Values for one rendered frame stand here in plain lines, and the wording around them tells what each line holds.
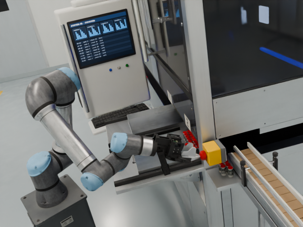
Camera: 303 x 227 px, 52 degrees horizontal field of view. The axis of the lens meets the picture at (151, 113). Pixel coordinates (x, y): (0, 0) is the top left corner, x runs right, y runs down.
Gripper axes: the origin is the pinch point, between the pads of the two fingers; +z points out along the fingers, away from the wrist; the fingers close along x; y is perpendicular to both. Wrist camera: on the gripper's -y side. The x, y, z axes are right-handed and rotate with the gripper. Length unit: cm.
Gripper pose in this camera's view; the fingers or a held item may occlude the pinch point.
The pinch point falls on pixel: (196, 157)
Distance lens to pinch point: 129.8
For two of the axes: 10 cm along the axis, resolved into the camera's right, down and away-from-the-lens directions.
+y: 2.5, -9.0, -3.5
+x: -2.0, -4.1, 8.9
